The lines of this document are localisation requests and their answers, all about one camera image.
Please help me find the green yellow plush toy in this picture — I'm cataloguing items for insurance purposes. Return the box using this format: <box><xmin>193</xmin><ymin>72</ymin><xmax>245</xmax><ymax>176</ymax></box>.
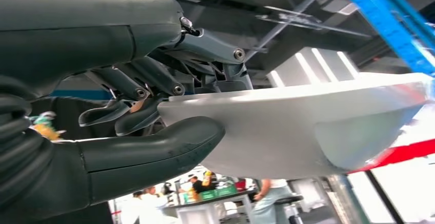
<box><xmin>29</xmin><ymin>111</ymin><xmax>67</xmax><ymax>141</ymax></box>

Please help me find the left arm ribbed grey sleeve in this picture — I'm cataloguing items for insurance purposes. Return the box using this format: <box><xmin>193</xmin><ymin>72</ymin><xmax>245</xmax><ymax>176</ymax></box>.
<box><xmin>0</xmin><ymin>75</ymin><xmax>91</xmax><ymax>224</ymax></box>

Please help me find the person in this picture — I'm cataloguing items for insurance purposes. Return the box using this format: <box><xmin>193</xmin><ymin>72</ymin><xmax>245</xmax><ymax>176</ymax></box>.
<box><xmin>187</xmin><ymin>173</ymin><xmax>218</xmax><ymax>197</ymax></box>
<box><xmin>252</xmin><ymin>178</ymin><xmax>293</xmax><ymax>224</ymax></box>
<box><xmin>120</xmin><ymin>190</ymin><xmax>144</xmax><ymax>224</ymax></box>
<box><xmin>139</xmin><ymin>186</ymin><xmax>171</xmax><ymax>224</ymax></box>

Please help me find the green plastic crate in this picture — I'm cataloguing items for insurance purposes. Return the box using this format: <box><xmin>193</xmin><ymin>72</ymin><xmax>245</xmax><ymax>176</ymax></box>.
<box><xmin>200</xmin><ymin>189</ymin><xmax>219</xmax><ymax>201</ymax></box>
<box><xmin>217</xmin><ymin>185</ymin><xmax>239</xmax><ymax>198</ymax></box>

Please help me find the distant work table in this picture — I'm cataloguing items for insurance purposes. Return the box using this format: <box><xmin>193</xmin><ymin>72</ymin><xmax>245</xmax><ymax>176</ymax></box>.
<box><xmin>162</xmin><ymin>190</ymin><xmax>257</xmax><ymax>224</ymax></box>

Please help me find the ceiling light panel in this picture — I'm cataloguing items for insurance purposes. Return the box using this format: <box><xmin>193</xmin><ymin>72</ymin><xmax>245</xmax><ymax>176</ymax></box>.
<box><xmin>267</xmin><ymin>47</ymin><xmax>360</xmax><ymax>88</ymax></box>

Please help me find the black round stool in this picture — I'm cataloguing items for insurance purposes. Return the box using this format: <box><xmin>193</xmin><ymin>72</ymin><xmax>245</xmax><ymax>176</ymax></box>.
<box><xmin>274</xmin><ymin>195</ymin><xmax>304</xmax><ymax>224</ymax></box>

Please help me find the red barrier belt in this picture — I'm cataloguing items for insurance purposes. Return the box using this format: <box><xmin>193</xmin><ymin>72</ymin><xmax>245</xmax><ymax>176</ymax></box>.
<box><xmin>349</xmin><ymin>138</ymin><xmax>435</xmax><ymax>175</ymax></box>

